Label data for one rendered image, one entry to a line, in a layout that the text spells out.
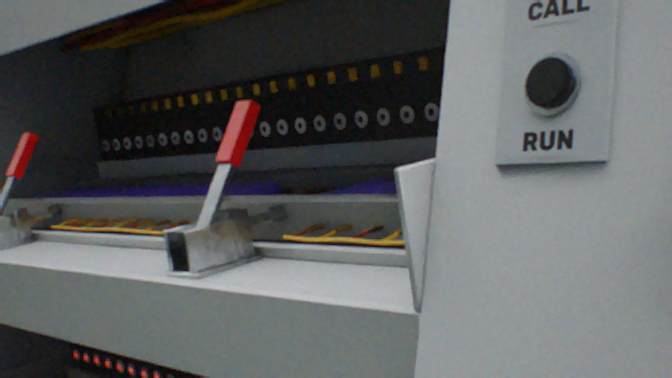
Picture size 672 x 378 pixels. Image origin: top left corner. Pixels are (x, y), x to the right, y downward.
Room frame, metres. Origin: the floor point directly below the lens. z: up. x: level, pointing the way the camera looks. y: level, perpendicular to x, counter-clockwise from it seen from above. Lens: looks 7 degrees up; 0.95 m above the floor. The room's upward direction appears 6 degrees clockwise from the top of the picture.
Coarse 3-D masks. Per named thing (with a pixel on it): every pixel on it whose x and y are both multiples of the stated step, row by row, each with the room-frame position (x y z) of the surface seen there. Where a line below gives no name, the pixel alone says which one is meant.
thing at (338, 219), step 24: (72, 216) 0.64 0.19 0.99; (96, 216) 0.61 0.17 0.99; (120, 216) 0.59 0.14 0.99; (144, 216) 0.56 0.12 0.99; (168, 216) 0.54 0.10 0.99; (192, 216) 0.52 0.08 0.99; (288, 216) 0.46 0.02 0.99; (312, 216) 0.44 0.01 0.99; (336, 216) 0.43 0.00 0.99; (360, 216) 0.42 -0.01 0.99; (384, 216) 0.40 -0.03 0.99; (288, 240) 0.46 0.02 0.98; (312, 240) 0.42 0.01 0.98; (336, 240) 0.41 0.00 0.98; (360, 240) 0.39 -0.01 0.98; (384, 240) 0.38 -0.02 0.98
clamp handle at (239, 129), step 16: (240, 112) 0.43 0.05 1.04; (256, 112) 0.43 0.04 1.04; (240, 128) 0.43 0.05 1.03; (224, 144) 0.43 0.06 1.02; (240, 144) 0.43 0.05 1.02; (224, 160) 0.43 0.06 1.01; (240, 160) 0.43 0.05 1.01; (224, 176) 0.43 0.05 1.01; (208, 192) 0.43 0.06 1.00; (224, 192) 0.43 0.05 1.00; (208, 208) 0.43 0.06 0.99; (208, 224) 0.42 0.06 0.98
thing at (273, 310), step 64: (0, 192) 0.80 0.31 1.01; (0, 256) 0.59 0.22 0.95; (64, 256) 0.54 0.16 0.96; (128, 256) 0.51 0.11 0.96; (0, 320) 0.59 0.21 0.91; (64, 320) 0.51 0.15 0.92; (128, 320) 0.45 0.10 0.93; (192, 320) 0.41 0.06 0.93; (256, 320) 0.37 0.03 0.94; (320, 320) 0.34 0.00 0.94; (384, 320) 0.31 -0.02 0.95
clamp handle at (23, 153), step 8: (24, 136) 0.63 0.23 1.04; (32, 136) 0.63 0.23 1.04; (24, 144) 0.63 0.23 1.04; (32, 144) 0.63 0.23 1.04; (16, 152) 0.63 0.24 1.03; (24, 152) 0.63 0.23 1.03; (32, 152) 0.63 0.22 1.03; (16, 160) 0.63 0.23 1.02; (24, 160) 0.63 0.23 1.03; (8, 168) 0.63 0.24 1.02; (16, 168) 0.62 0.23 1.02; (24, 168) 0.63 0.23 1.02; (8, 176) 0.63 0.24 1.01; (16, 176) 0.62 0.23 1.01; (8, 184) 0.63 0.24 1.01; (8, 192) 0.62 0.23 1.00; (0, 200) 0.62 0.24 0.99; (0, 208) 0.62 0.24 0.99; (0, 216) 0.62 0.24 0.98
